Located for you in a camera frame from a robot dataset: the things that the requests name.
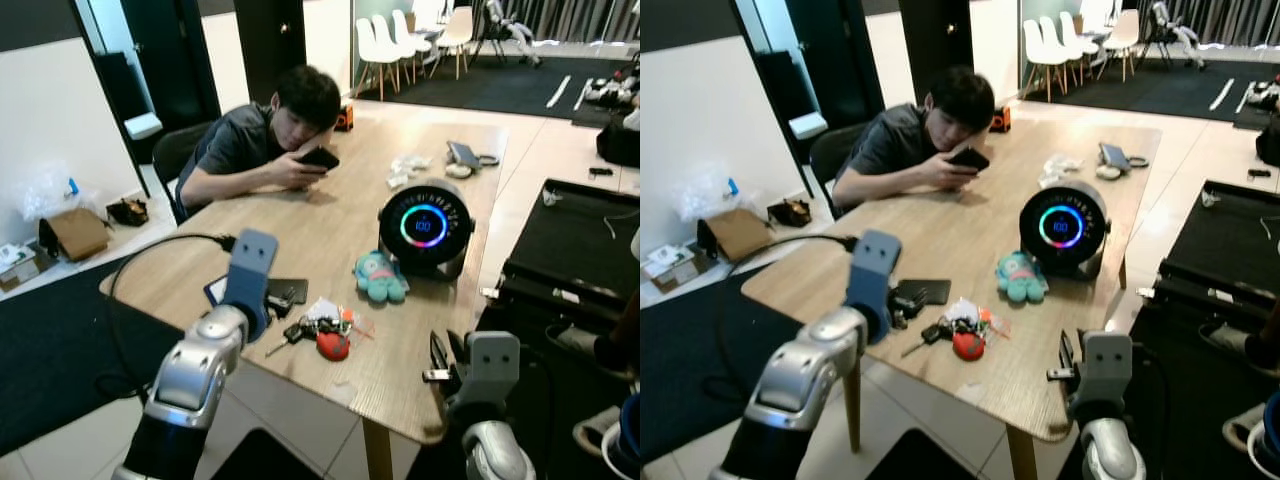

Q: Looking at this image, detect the black wallet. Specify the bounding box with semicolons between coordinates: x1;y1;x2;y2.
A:
204;277;310;308
893;278;954;307

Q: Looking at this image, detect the key bunch with red charm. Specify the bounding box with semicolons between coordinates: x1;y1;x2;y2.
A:
899;297;1012;363
264;297;377;363

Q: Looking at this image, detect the wooden table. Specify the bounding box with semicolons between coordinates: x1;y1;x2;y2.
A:
741;100;1164;480
99;100;511;480

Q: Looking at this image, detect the teal plush toy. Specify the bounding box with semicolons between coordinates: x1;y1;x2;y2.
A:
994;250;1050;305
353;250;410;305

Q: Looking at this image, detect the small black floor bag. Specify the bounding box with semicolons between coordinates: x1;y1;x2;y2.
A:
767;198;813;229
105;197;151;228

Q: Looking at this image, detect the person in grey shirt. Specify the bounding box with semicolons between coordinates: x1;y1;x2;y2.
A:
832;66;997;212
178;66;343;212

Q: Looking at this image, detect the black covered side table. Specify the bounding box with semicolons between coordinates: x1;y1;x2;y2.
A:
478;178;641;346
1138;180;1280;351

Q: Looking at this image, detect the black office chair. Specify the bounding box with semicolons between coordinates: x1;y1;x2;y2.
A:
809;121;873;223
152;120;217;223

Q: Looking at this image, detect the brown cardboard box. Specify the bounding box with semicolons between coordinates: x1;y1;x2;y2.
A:
696;208;773;265
38;206;112;264

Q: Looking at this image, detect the crumpled clear plastic wrap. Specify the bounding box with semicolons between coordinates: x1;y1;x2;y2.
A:
1039;153;1084;189
387;152;433;189

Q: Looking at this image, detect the blue bucket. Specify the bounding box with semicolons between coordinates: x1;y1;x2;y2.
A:
600;393;641;480
1258;392;1280;480

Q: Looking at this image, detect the white flat box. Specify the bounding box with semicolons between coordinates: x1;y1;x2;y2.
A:
124;112;165;142
788;112;830;142

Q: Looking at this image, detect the dark floor mat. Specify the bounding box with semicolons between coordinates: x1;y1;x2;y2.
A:
0;254;187;457
640;262;813;463

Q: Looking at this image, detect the clear plastic bag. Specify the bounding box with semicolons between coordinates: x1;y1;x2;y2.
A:
674;162;743;223
18;160;83;223

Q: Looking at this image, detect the white printed carton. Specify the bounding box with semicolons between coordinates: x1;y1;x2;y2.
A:
642;244;701;297
0;243;43;293

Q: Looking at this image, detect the dark wooden door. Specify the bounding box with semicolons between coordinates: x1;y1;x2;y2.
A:
234;0;308;107
897;0;974;107

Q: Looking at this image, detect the black framed glass door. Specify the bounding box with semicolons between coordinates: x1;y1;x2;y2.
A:
70;0;222;167
728;0;887;167

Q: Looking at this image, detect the large black rug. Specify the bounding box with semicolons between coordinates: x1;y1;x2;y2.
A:
1040;58;1280;125
384;55;641;123

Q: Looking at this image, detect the white plastic chair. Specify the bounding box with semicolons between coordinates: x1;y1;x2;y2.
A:
1102;8;1142;83
371;13;417;93
1022;19;1062;103
1059;10;1100;78
391;8;434;78
354;17;394;102
1039;15;1083;93
436;6;477;82

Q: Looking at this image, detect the black duffel bag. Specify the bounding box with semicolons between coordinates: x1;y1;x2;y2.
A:
1256;115;1280;169
596;110;641;169

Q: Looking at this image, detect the grey humanoid robot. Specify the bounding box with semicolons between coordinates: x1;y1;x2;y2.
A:
1149;0;1209;72
483;0;544;70

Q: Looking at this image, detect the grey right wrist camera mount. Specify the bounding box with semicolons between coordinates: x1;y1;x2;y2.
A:
1080;332;1135;407
462;331;522;407

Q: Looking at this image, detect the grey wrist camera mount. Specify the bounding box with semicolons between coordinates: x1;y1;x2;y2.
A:
222;228;280;317
845;230;903;317
1080;332;1135;407
462;331;522;407

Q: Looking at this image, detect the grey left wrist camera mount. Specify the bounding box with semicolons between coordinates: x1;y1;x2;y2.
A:
845;230;903;317
222;228;280;317

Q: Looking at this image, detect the round black speaker glowing ring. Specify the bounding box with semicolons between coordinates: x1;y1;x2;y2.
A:
378;179;477;282
1018;179;1112;280

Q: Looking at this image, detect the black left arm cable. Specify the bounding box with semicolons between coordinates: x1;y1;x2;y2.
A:
104;233;238;403
722;234;861;403

